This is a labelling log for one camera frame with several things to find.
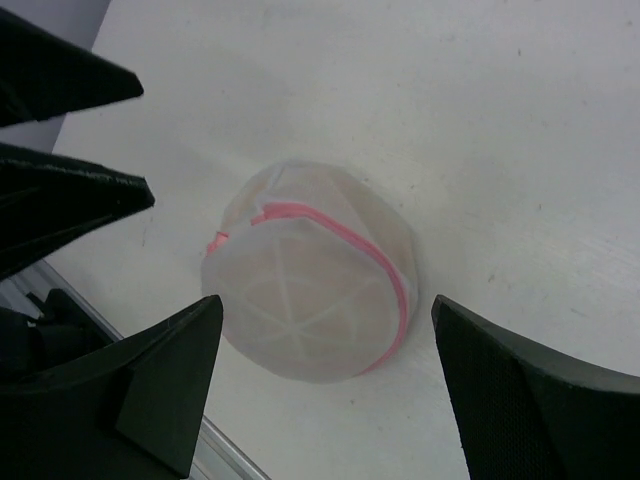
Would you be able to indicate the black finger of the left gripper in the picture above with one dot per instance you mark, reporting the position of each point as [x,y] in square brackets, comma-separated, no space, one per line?
[48,201]
[44,76]

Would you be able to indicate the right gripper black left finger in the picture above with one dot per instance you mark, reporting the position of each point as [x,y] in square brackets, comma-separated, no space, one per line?
[129,410]

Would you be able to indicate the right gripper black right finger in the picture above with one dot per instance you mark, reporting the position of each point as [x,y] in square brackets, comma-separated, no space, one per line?
[526,411]

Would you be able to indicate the white mesh laundry bag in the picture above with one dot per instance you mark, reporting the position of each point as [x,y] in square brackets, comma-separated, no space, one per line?
[316,272]

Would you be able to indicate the aluminium rail front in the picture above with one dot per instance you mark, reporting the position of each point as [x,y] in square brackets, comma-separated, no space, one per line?
[45,322]

